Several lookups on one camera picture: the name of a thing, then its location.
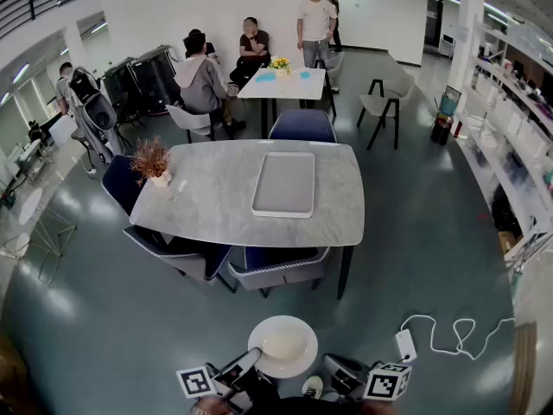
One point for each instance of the yellow flower bouquet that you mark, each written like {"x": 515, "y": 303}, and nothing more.
{"x": 280, "y": 64}

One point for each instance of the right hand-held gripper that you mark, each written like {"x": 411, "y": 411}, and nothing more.
{"x": 386, "y": 385}

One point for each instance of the black folding chair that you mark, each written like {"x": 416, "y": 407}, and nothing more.
{"x": 125, "y": 110}

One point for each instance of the white round plate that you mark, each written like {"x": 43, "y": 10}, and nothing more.
{"x": 283, "y": 327}

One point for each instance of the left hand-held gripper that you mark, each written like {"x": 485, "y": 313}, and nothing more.
{"x": 196, "y": 382}

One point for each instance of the white round side table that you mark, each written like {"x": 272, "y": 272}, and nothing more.
{"x": 30, "y": 206}

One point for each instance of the grey rectangular tray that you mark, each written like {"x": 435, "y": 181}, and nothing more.
{"x": 284, "y": 184}

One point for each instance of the small blue mat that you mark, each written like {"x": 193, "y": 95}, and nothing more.
{"x": 305, "y": 75}

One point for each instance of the black round bin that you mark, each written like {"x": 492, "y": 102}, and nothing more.
{"x": 441, "y": 130}

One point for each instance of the large blue mat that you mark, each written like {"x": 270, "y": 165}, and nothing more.
{"x": 265, "y": 77}

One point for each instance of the person's black clothing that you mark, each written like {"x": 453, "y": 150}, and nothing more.
{"x": 311, "y": 408}

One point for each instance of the beige chair with black legs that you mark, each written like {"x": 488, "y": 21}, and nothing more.
{"x": 334, "y": 65}
{"x": 382, "y": 102}

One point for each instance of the white cabinet with wooden edge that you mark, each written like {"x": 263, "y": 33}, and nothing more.
{"x": 540, "y": 318}

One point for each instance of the grey marble table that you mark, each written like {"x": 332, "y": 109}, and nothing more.
{"x": 207, "y": 208}

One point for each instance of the blue chair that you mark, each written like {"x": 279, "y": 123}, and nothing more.
{"x": 276, "y": 270}
{"x": 186, "y": 259}
{"x": 302, "y": 125}
{"x": 121, "y": 182}

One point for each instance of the person's right forearm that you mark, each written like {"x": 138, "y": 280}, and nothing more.
{"x": 375, "y": 409}

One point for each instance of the white square table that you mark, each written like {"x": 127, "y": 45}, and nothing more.
{"x": 287, "y": 87}

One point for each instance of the grey mobile robot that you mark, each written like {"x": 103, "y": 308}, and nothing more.
{"x": 97, "y": 115}

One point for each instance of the white storage shelf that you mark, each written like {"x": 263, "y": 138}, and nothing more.
{"x": 510, "y": 123}

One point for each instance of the orange potted plant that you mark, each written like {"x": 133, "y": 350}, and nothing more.
{"x": 151, "y": 160}

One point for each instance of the black bag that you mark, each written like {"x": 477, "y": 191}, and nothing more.
{"x": 505, "y": 212}

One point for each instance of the person's left forearm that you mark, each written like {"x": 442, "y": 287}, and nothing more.
{"x": 211, "y": 408}

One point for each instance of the person's right white shoe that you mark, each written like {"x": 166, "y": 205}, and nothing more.
{"x": 312, "y": 386}

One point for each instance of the white power strip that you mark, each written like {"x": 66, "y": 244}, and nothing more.
{"x": 406, "y": 346}

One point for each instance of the white plastic chair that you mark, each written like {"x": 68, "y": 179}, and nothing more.
{"x": 190, "y": 119}

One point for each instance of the cardboard box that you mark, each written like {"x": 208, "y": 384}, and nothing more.
{"x": 505, "y": 242}

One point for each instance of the teal container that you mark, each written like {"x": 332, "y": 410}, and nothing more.
{"x": 449, "y": 102}

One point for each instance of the black equipment case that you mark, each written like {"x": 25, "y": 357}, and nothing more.
{"x": 155, "y": 78}
{"x": 116, "y": 82}

